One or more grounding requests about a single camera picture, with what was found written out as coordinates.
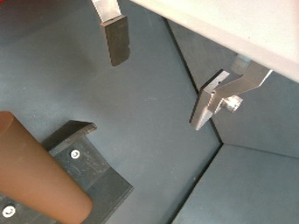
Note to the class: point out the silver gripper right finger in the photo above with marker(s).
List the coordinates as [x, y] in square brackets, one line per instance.
[220, 95]

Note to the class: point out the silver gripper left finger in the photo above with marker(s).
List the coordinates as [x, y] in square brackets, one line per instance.
[115, 26]

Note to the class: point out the brown oval rod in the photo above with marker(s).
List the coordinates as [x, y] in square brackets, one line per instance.
[32, 178]

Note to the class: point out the dark grey curved fixture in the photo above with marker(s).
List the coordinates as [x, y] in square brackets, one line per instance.
[81, 161]

